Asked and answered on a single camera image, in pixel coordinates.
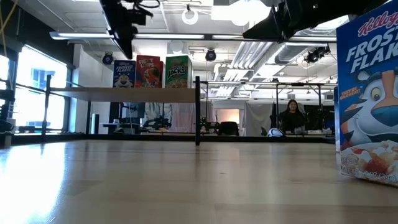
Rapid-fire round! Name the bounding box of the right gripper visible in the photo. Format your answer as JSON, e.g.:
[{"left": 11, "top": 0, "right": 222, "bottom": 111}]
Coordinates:
[{"left": 242, "top": 0, "right": 323, "bottom": 43}]

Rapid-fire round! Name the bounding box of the blue Frosted Flakes cereal box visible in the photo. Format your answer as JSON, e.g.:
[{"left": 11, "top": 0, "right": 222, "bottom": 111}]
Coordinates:
[
  {"left": 113, "top": 60, "right": 137, "bottom": 88},
  {"left": 333, "top": 0, "right": 398, "bottom": 187}
]

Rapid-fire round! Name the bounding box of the red Froot Loops cereal box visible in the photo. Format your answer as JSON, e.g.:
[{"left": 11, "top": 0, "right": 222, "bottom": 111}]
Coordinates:
[{"left": 135, "top": 55, "right": 165, "bottom": 88}]

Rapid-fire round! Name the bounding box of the green Apple Jacks cereal box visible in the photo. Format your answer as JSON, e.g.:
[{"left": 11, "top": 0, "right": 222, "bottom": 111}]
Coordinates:
[{"left": 165, "top": 55, "right": 193, "bottom": 88}]

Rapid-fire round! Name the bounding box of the long ceiling light bar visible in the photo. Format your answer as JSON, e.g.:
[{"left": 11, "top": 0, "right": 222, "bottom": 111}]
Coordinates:
[{"left": 49, "top": 30, "right": 206, "bottom": 40}]

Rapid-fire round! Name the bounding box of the white curtain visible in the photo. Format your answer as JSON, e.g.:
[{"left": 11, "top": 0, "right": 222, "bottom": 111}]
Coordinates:
[{"left": 243, "top": 101, "right": 275, "bottom": 137}]

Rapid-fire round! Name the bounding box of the person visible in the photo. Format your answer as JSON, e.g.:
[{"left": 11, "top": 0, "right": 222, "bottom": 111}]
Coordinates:
[{"left": 278, "top": 98, "right": 308, "bottom": 135}]

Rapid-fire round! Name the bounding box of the black chair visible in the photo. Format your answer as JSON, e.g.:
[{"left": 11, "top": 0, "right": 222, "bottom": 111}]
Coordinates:
[{"left": 216, "top": 121, "right": 241, "bottom": 137}]

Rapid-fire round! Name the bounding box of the pink curtain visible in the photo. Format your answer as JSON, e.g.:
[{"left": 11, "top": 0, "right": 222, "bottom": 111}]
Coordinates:
[{"left": 172, "top": 103, "right": 197, "bottom": 134}]

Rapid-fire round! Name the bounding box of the black background equipment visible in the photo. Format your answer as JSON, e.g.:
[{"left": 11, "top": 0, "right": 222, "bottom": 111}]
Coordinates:
[{"left": 0, "top": 88, "right": 16, "bottom": 133}]

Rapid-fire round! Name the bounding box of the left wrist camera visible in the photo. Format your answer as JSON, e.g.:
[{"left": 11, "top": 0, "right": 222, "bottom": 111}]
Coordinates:
[{"left": 124, "top": 0, "right": 154, "bottom": 27}]

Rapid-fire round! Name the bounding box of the black overhead camera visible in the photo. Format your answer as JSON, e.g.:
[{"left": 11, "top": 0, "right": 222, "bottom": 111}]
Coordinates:
[{"left": 303, "top": 45, "right": 331, "bottom": 65}]

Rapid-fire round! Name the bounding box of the white ring light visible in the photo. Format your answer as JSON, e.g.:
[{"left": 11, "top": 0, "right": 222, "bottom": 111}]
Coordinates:
[{"left": 181, "top": 8, "right": 200, "bottom": 26}]

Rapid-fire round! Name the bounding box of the wooden shelf black metal frame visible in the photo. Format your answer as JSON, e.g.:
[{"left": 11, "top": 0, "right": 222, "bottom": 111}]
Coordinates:
[{"left": 42, "top": 74, "right": 201, "bottom": 146}]

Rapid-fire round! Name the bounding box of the background black metal frame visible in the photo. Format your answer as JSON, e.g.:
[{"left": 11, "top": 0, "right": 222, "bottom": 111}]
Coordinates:
[{"left": 200, "top": 80, "right": 338, "bottom": 138}]

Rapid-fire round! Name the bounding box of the yellow cable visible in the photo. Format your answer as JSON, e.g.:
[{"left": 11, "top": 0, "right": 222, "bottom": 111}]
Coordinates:
[{"left": 0, "top": 0, "right": 19, "bottom": 57}]

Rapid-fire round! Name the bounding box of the black aluminium rig frame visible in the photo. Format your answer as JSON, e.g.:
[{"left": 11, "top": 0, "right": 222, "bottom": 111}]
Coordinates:
[{"left": 0, "top": 132, "right": 336, "bottom": 146}]

